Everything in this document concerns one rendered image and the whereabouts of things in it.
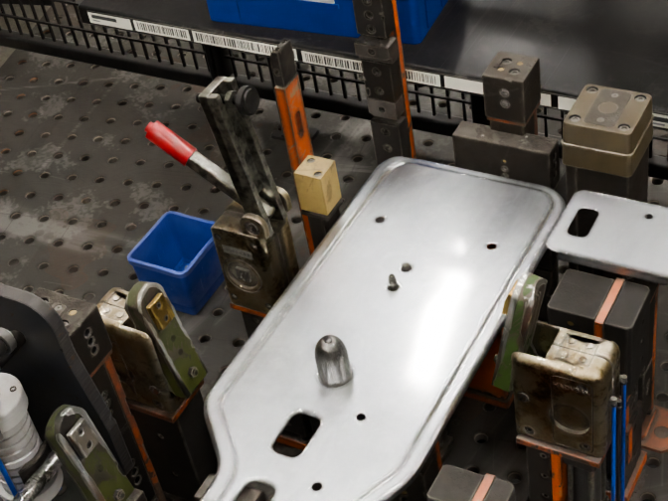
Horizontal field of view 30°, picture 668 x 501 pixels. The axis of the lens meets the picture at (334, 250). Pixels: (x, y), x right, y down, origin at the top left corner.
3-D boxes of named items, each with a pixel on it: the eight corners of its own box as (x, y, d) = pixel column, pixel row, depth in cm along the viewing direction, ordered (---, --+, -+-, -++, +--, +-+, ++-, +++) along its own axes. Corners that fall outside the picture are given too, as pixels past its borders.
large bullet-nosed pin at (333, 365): (344, 401, 118) (334, 354, 114) (315, 392, 120) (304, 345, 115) (359, 378, 120) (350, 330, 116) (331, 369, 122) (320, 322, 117)
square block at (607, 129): (627, 368, 153) (631, 135, 129) (566, 351, 157) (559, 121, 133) (648, 324, 158) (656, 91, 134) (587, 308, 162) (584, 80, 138)
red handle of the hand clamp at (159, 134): (264, 224, 126) (138, 131, 126) (257, 235, 128) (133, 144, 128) (284, 198, 129) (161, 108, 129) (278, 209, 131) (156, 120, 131)
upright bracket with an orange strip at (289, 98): (345, 383, 158) (276, 54, 125) (336, 380, 159) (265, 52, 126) (356, 367, 160) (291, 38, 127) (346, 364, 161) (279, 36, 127)
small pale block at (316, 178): (365, 406, 155) (320, 179, 131) (340, 398, 156) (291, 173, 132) (377, 386, 157) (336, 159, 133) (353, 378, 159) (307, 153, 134)
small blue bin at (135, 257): (198, 322, 170) (183, 275, 164) (139, 305, 174) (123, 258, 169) (239, 270, 177) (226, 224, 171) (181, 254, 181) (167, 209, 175)
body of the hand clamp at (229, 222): (313, 454, 150) (259, 240, 127) (265, 438, 153) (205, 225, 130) (336, 418, 154) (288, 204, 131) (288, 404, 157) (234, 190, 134)
